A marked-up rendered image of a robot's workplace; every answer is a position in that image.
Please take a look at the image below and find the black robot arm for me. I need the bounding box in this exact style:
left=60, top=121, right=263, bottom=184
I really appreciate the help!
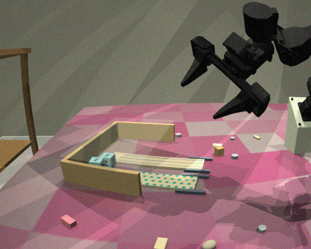
left=222, top=2, right=311, bottom=121

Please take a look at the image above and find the pink rectangular block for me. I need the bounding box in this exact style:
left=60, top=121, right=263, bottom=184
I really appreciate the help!
left=61, top=214, right=77, bottom=228

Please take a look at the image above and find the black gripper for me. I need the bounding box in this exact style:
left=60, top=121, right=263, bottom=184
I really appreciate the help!
left=181, top=36, right=270, bottom=119

